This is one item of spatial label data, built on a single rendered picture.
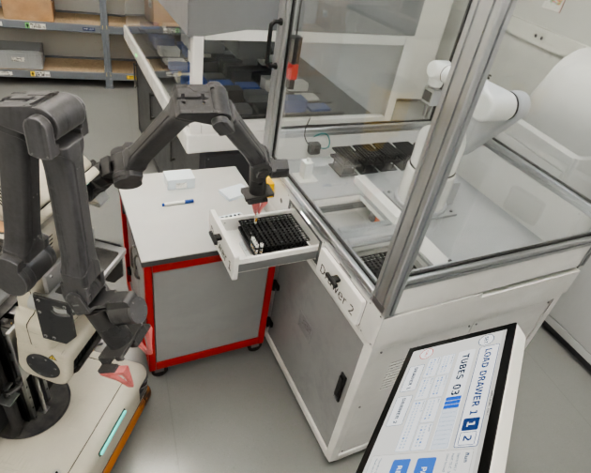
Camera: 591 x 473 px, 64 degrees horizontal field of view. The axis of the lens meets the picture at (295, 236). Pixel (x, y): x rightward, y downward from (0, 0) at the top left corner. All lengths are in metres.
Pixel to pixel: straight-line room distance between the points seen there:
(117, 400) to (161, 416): 0.33
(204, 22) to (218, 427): 1.75
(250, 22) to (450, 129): 1.34
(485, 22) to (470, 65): 0.09
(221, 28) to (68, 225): 1.48
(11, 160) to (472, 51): 0.91
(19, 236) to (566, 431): 2.55
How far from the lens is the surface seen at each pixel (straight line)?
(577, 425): 2.94
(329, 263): 1.67
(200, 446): 2.24
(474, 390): 1.14
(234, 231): 1.87
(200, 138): 2.43
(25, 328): 1.52
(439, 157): 1.20
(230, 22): 2.27
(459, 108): 1.15
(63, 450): 1.97
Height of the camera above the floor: 1.96
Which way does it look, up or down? 36 degrees down
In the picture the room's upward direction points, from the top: 11 degrees clockwise
